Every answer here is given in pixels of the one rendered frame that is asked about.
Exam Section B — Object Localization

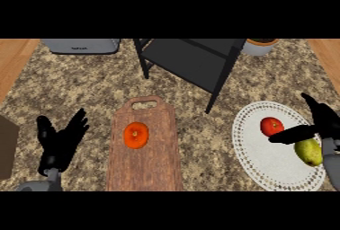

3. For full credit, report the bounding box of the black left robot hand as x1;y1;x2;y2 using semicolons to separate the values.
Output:
34;108;92;177

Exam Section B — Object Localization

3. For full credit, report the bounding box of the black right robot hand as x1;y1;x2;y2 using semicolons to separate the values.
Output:
268;92;340;145

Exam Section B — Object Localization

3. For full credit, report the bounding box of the red tomato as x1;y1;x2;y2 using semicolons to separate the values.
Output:
259;116;286;137

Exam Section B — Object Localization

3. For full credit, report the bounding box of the white round lace placemat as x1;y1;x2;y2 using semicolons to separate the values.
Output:
231;101;328;192

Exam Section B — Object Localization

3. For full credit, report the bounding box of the black tiered shelf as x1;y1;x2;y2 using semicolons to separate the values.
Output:
133;38;247;115

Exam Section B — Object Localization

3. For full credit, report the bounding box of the green pear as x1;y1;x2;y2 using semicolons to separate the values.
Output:
294;137;324;167

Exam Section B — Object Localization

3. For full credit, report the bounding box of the brown box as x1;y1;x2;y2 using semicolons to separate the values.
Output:
0;115;21;181

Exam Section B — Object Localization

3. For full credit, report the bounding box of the orange fruit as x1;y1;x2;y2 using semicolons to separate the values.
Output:
123;121;151;150

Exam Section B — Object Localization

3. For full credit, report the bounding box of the brown wooden cutting board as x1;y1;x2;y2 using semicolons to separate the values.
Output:
105;95;185;192

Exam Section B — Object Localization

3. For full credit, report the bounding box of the grey plant pot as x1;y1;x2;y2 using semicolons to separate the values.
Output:
241;38;281;57

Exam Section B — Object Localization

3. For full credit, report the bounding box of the grey toaster appliance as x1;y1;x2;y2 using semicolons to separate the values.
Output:
40;38;123;56

